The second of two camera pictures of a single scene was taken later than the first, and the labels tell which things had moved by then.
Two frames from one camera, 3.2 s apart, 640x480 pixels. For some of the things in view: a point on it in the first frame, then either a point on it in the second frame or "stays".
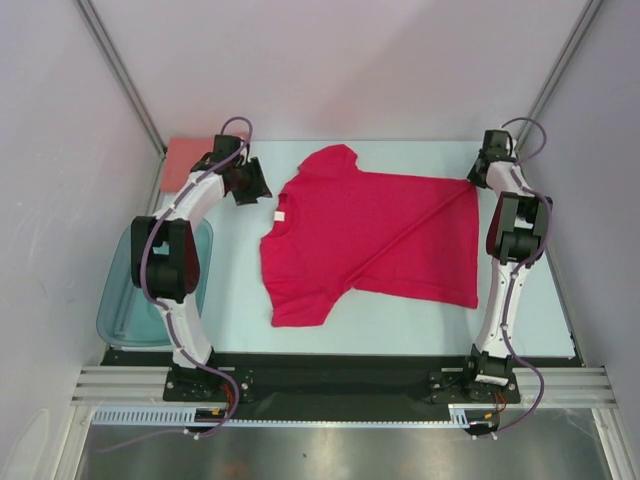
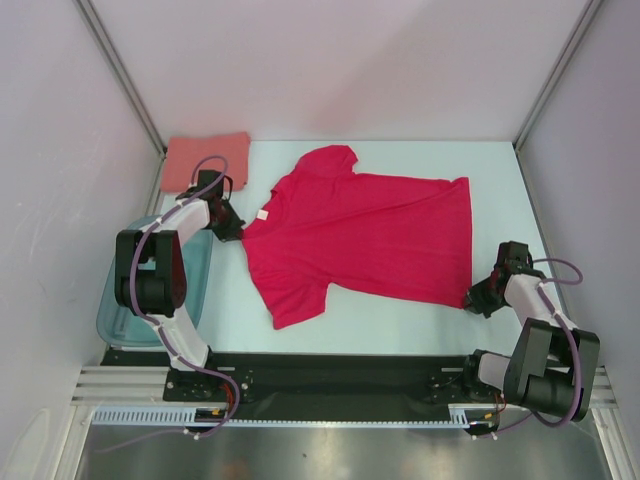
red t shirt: (335, 228) stays
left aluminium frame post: (129, 87) stays
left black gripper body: (245, 187) -> (229, 225)
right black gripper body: (477, 178) -> (484, 298)
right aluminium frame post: (573, 44) stays
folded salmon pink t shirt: (181, 155) stays
